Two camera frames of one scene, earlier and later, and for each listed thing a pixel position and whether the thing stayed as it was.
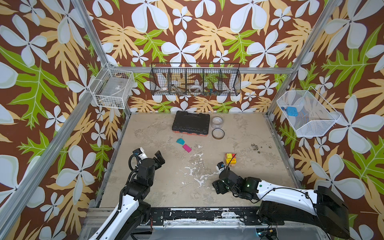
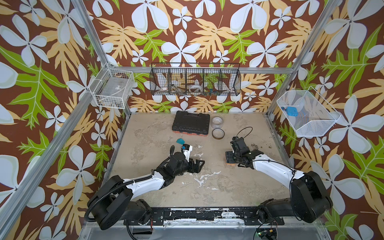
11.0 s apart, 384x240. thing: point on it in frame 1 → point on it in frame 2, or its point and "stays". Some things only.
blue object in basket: (292, 111) stays
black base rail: (244, 215) stays
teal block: (180, 141) stays
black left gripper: (158, 164) → (197, 168)
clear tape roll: (217, 122) stays
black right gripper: (226, 173) → (237, 147)
